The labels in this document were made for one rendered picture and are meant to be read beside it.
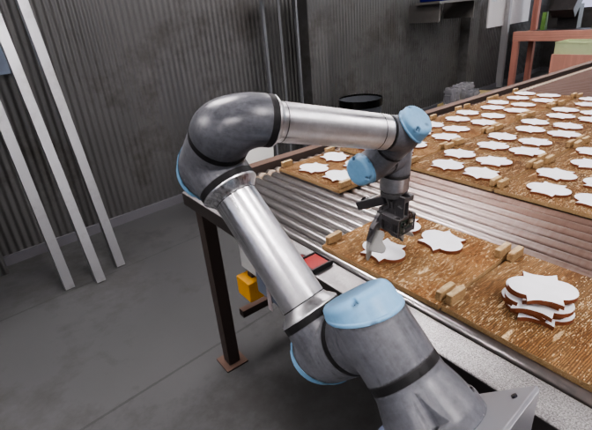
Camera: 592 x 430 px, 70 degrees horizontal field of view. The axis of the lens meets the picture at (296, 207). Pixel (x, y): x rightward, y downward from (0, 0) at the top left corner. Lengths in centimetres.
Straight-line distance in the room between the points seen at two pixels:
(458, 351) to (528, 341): 14
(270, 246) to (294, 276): 7
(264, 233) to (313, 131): 21
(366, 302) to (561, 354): 50
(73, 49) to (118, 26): 40
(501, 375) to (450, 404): 33
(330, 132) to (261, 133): 14
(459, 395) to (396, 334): 11
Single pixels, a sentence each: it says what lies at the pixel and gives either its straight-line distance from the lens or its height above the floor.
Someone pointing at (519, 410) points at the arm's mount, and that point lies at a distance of 66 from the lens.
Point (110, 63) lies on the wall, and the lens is 389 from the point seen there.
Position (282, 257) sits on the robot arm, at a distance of 76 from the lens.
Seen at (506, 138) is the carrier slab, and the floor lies 95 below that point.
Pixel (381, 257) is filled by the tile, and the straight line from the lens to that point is 122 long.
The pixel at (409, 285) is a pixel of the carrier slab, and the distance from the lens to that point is 113.
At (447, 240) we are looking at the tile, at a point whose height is 95.
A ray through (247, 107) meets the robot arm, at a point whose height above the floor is 145.
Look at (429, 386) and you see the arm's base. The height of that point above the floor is 111.
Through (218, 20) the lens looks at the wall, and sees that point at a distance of 437.
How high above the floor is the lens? 158
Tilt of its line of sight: 24 degrees down
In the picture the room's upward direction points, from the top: 5 degrees counter-clockwise
